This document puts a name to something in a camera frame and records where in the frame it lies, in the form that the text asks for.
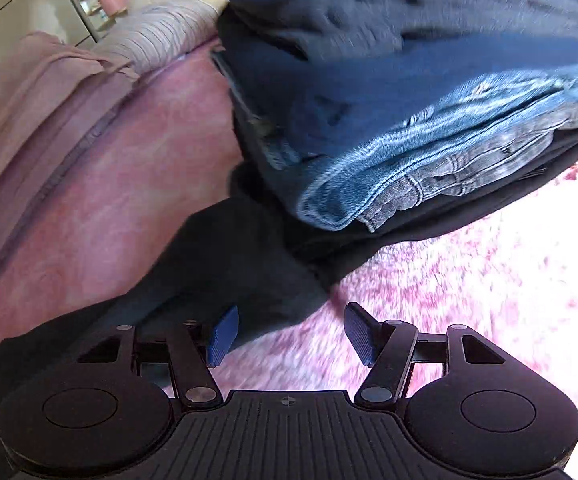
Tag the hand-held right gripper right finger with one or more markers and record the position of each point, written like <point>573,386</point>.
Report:
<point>361,332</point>

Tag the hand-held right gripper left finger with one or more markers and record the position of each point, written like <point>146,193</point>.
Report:
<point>224,332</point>

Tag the dark teal garment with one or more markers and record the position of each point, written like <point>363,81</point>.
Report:
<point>249,260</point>

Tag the stack of folded clothes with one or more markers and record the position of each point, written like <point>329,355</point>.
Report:
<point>419,110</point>

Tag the pink floral blanket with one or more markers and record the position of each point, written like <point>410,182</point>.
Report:
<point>494,285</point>

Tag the lilac fleece blanket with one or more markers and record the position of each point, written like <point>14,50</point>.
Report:
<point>29,100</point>

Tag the striped lilac quilt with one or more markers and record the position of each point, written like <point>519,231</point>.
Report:
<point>159,35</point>

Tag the pink cup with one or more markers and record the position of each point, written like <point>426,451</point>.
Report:
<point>113,1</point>

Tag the white wardrobe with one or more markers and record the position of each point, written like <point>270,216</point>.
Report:
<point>9,5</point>

